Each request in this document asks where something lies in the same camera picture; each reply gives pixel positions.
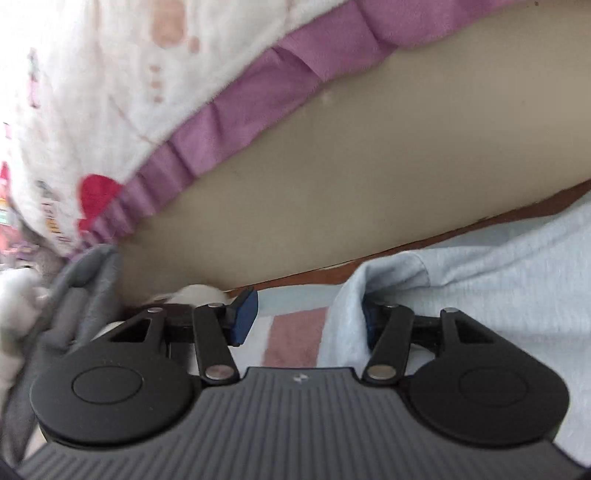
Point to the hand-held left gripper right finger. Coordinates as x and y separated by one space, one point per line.
388 341

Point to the grey folded garment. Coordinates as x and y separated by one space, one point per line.
78 295

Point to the beige bed base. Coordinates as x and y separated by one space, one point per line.
346 175

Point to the bear print quilt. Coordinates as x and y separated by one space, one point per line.
138 92

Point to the white folded garment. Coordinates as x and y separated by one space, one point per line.
16 314

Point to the light grey t-shirt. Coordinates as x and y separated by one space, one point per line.
461 286

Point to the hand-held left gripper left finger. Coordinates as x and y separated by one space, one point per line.
244 318

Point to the cream folded garment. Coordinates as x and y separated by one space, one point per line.
201 294

